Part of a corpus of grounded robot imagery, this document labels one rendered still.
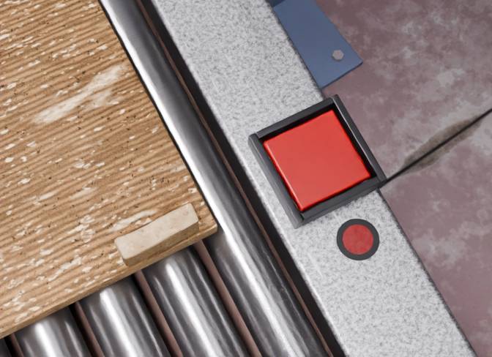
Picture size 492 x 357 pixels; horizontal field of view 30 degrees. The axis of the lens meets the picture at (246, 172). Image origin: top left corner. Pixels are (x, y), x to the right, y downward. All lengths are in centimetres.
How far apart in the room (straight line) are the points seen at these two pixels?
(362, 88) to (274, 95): 103
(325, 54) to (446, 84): 23
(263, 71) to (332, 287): 18
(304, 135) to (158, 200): 12
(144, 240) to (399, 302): 19
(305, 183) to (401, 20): 117
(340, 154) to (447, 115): 108
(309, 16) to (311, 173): 112
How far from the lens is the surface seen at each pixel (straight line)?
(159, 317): 70
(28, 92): 70
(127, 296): 66
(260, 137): 68
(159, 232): 62
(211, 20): 73
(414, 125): 173
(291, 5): 178
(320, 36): 176
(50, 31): 71
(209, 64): 72
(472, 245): 168
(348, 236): 68
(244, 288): 66
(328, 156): 68
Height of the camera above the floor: 156
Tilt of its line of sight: 71 degrees down
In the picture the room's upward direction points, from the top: 8 degrees clockwise
